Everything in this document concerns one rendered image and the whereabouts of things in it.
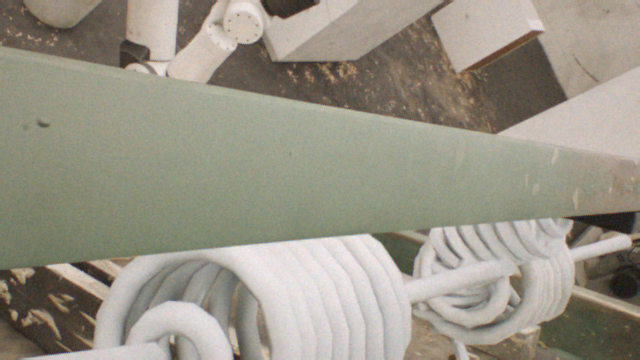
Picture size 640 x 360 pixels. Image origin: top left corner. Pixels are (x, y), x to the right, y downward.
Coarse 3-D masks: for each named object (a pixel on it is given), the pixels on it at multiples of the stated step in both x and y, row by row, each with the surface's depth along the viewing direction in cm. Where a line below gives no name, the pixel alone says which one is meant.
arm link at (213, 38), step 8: (224, 0) 111; (216, 8) 112; (224, 8) 112; (208, 16) 113; (216, 16) 112; (224, 16) 112; (208, 24) 111; (216, 24) 113; (200, 32) 112; (208, 32) 110; (216, 32) 112; (224, 32) 113; (200, 40) 111; (208, 40) 110; (216, 40) 110; (224, 40) 112; (232, 40) 114; (208, 48) 111; (216, 48) 110; (224, 48) 111; (232, 48) 112; (216, 56) 112; (224, 56) 113
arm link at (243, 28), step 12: (240, 0) 103; (252, 0) 103; (264, 0) 103; (276, 0) 102; (228, 12) 102; (240, 12) 101; (252, 12) 102; (264, 12) 105; (276, 12) 103; (288, 12) 104; (228, 24) 103; (240, 24) 103; (252, 24) 103; (264, 24) 106; (240, 36) 105; (252, 36) 105
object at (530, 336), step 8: (408, 280) 85; (416, 320) 81; (424, 320) 80; (528, 328) 74; (536, 328) 75; (512, 336) 73; (520, 336) 73; (528, 336) 73; (536, 336) 75; (472, 344) 76; (480, 344) 76; (496, 344) 74; (504, 344) 74; (512, 344) 73; (520, 344) 73; (528, 344) 74; (536, 344) 76; (488, 352) 75; (496, 352) 74; (504, 352) 74; (512, 352) 73; (520, 352) 73; (528, 352) 74
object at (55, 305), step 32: (480, 224) 30; (512, 224) 29; (544, 224) 28; (608, 224) 25; (448, 256) 31; (480, 256) 30; (512, 256) 30; (544, 256) 29; (0, 288) 60; (32, 288) 57; (64, 288) 53; (96, 288) 52; (480, 288) 32; (32, 320) 56; (64, 320) 53; (96, 320) 50; (64, 352) 53
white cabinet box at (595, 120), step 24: (576, 96) 407; (600, 96) 399; (624, 96) 391; (528, 120) 425; (552, 120) 417; (576, 120) 409; (600, 120) 401; (624, 120) 393; (576, 144) 411; (600, 144) 403; (624, 144) 396
